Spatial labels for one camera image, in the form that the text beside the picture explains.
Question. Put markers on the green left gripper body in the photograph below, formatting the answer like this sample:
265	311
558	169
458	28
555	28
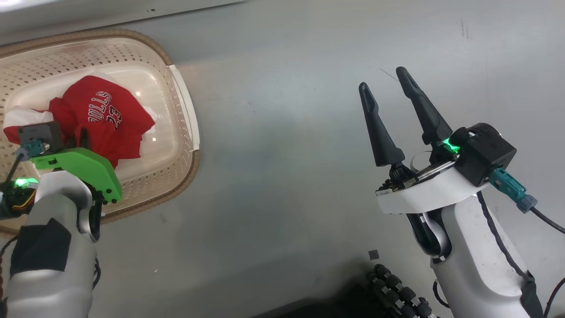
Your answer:
88	165

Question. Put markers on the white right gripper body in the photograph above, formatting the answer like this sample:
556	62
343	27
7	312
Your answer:
428	194

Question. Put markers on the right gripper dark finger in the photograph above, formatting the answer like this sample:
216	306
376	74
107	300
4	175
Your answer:
382	141
430	123

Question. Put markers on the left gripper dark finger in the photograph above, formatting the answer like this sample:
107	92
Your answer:
83	139

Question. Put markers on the red Bulls basketball jersey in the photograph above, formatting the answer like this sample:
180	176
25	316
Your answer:
101	115

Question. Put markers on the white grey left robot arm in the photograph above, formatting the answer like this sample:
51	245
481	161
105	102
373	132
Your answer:
48	265

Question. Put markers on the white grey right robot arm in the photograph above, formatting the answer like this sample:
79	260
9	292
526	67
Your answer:
468	265

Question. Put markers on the cream perforated laundry basket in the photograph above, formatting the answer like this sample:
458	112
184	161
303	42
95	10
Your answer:
167	132

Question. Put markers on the small black square scrap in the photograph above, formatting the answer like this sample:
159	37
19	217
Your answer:
373	255

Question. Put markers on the black roller base wheel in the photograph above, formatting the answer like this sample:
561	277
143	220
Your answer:
397	291

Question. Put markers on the dark left wrist camera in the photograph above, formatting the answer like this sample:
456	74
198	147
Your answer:
39	134

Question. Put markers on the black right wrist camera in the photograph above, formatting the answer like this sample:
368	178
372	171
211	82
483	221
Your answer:
483	152

